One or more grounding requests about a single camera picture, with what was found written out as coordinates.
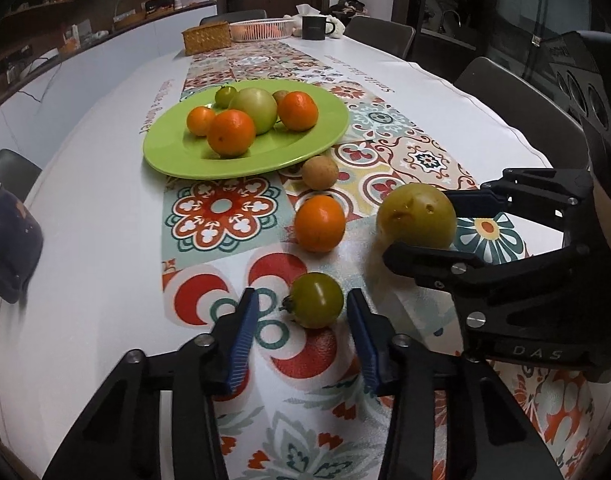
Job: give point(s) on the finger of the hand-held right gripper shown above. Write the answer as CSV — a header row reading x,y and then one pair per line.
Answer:
x,y
435,270
525,195

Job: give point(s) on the yellow-green pear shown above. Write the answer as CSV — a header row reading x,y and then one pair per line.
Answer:
x,y
415,215

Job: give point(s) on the silver desk lamp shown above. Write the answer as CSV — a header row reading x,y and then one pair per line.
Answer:
x,y
119,5

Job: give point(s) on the glass sliding door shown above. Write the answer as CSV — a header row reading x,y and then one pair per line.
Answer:
x,y
510,10

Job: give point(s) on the green plate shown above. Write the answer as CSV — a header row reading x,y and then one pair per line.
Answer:
x,y
185,155

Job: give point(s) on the white plush toy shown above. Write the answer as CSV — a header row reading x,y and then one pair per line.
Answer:
x,y
338,28

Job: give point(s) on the small brown round fruit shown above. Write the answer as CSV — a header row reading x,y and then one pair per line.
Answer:
x,y
280,95
320,172

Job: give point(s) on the dark bag pile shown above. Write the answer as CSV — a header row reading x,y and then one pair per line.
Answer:
x,y
349,6

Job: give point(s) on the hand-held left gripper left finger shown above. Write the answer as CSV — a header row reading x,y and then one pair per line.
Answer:
x,y
243,340

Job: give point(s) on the large green tomato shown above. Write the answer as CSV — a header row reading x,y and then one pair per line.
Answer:
x,y
255,107

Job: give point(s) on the dark grey dining chair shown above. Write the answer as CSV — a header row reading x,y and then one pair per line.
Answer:
x,y
380,35
10,166
525,100

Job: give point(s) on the white patterned tablecloth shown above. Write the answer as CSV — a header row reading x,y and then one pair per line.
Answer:
x,y
220,210

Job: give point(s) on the small green tomato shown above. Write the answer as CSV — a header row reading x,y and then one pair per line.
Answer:
x,y
316,300
226,96

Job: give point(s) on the woven wicker basket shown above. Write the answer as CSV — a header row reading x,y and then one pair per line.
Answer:
x,y
207,38

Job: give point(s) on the large orange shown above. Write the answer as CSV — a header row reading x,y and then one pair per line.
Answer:
x,y
231,131

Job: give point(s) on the black box on counter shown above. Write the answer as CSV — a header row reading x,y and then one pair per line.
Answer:
x,y
160,4

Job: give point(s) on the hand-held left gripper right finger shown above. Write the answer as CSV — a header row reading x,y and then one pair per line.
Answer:
x,y
365,345

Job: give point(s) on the black mug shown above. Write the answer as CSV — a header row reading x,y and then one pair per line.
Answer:
x,y
314,27

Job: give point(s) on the curved metal faucet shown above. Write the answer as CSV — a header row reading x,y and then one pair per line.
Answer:
x,y
450,17

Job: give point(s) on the small orange tangerine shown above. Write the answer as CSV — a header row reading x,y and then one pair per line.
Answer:
x,y
199,120

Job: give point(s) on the white plastic fruit basket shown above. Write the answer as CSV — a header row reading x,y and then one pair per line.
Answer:
x,y
263,30

